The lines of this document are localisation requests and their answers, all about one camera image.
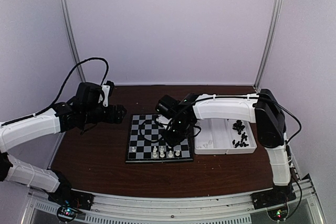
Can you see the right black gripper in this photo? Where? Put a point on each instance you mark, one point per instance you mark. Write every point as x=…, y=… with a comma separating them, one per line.
x=172, y=141

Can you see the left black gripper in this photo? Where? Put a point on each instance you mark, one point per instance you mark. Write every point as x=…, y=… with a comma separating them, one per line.
x=118, y=117

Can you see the black grey chess board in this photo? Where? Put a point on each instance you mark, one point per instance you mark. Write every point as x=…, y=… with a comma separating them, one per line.
x=145, y=133

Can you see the white queen chess piece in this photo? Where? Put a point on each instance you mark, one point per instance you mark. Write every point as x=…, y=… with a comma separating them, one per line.
x=162, y=153

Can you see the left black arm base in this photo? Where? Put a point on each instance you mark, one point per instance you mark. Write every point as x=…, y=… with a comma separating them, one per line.
x=67, y=197

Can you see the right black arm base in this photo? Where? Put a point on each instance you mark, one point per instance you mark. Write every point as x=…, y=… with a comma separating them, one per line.
x=277, y=195

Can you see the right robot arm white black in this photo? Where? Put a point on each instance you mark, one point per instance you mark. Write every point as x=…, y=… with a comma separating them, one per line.
x=266, y=119

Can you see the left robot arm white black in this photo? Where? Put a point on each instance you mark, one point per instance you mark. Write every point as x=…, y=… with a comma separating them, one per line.
x=19, y=131

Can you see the white chess pieces lower pile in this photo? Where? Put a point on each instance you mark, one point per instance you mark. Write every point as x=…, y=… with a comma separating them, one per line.
x=208, y=144

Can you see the black chess pieces upper pile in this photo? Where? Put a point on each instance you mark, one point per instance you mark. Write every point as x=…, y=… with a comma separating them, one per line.
x=238, y=126

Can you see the black chess pieces pile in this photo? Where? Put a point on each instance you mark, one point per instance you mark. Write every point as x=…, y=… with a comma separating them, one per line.
x=238, y=126
x=243, y=141

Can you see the black chess pieces lower pile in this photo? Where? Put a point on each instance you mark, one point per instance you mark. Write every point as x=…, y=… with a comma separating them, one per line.
x=243, y=141

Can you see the left controller board with LEDs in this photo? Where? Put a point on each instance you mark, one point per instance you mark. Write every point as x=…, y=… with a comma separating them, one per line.
x=66, y=214

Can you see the controller board with leds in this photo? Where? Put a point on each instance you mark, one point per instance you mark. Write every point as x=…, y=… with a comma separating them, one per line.
x=278, y=214
x=66, y=214

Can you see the right controller board with LEDs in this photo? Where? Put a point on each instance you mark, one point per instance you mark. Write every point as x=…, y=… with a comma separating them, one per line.
x=278, y=214

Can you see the white divided plastic tray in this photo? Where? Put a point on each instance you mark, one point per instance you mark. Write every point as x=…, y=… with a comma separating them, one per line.
x=221, y=132

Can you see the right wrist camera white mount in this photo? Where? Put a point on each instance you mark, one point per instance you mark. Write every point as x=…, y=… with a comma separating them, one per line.
x=162, y=120

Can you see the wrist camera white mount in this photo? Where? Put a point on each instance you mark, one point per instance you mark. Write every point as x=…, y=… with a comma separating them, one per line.
x=162, y=120
x=107, y=90

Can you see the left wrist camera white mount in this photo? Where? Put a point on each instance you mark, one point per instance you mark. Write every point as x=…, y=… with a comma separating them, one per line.
x=107, y=90

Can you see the right aluminium frame post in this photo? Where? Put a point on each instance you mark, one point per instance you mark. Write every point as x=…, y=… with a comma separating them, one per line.
x=276, y=10

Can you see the aluminium frame post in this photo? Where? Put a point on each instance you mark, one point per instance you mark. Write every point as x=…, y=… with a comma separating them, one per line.
x=276, y=10
x=69, y=31

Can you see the aluminium front rail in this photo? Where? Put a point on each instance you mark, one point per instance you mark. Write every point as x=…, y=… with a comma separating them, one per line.
x=236, y=208

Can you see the left aluminium frame post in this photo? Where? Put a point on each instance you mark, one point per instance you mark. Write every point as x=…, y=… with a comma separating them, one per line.
x=69, y=31

